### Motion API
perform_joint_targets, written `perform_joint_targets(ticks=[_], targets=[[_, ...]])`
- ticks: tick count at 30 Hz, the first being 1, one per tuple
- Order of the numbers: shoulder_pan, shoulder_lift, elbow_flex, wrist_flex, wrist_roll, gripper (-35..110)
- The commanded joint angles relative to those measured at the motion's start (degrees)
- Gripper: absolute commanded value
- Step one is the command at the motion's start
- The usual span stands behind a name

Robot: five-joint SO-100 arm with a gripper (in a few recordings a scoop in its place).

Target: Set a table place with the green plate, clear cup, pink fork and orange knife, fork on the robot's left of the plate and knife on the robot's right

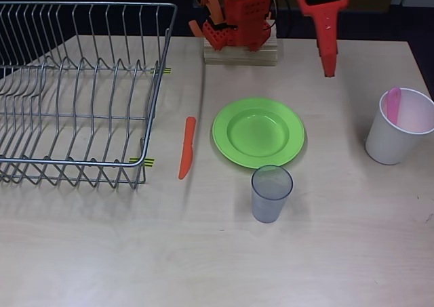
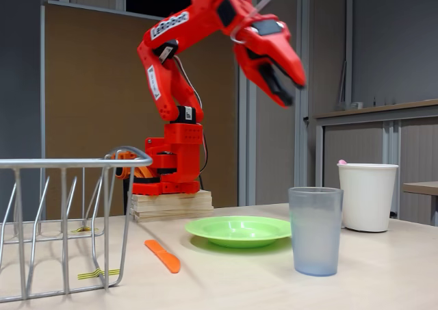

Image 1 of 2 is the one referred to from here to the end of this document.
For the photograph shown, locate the pink plastic fork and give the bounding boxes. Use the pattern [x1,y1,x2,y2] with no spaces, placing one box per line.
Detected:
[386,87,402,125]

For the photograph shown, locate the green plastic plate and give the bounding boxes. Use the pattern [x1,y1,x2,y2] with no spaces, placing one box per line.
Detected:
[212,97,306,170]

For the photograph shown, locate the translucent plastic tumbler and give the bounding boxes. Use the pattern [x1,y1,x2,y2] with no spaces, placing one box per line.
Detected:
[250,164,294,224]

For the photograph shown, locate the orange plastic knife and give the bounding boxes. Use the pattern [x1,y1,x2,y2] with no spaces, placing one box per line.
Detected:
[178,116,197,180]

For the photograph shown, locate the wooden base block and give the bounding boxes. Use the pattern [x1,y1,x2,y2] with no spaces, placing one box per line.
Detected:
[203,35,279,67]

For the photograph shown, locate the orange plastic clamp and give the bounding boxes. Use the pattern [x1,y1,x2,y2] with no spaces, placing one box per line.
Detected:
[189,0,226,37]

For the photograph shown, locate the white paper cup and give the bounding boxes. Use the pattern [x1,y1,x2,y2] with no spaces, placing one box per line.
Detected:
[364,87,434,166]

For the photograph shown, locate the black power cable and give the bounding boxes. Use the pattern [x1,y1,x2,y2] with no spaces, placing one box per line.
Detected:
[266,0,293,39]

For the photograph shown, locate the metal wire dish rack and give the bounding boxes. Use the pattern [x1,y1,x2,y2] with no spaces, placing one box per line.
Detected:
[0,1,180,191]

